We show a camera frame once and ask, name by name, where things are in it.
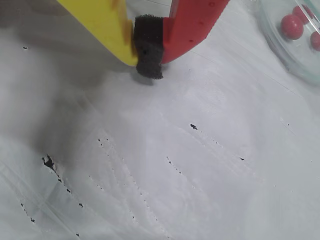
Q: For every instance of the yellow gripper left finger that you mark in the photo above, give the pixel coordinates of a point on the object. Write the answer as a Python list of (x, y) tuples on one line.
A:
[(100, 25)]

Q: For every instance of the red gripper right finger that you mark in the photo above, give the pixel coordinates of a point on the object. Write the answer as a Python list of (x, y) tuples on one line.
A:
[(190, 25)]

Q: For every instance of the red ball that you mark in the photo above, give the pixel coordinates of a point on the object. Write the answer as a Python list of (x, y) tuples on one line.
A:
[(300, 12), (316, 41), (292, 26)]

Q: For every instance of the small clear glass bowl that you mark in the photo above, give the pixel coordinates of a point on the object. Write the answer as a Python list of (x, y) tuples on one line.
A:
[(282, 52)]

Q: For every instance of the white plastic table cover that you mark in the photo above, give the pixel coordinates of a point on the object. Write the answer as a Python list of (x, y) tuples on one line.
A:
[(175, 150)]

